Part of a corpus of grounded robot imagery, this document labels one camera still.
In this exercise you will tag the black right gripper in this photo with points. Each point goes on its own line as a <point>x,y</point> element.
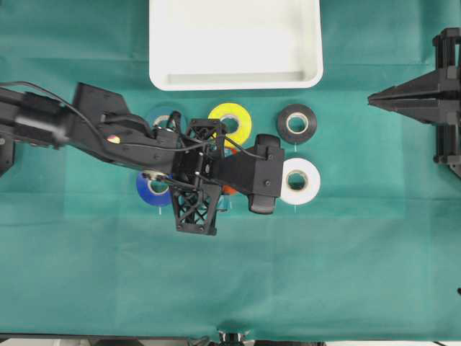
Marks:
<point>195,193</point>

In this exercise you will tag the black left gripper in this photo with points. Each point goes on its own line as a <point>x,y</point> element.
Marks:
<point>444,81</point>

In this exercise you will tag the orange tape roll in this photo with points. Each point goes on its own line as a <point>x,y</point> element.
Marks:
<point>229,186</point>

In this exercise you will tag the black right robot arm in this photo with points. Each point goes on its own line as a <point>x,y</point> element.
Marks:
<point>99,123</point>

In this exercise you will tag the blue tape roll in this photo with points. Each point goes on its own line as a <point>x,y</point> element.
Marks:
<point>152,189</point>

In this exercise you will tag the yellow tape roll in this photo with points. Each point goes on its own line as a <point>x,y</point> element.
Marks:
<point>237,120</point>

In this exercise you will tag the teal tape roll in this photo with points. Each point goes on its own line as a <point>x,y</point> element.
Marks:
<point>159,116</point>

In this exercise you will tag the white tape roll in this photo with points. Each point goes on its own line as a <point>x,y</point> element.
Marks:
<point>301,181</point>

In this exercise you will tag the black tape roll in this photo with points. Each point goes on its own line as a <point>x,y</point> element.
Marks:
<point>296,124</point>

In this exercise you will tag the white plastic case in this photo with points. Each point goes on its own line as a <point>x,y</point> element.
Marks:
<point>233,45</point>

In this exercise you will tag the green table cloth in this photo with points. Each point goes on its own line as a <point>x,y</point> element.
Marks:
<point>376,255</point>

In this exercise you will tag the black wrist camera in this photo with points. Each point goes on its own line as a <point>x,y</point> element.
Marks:
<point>257,172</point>

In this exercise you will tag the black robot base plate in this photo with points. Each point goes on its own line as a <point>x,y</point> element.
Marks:
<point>7,153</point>

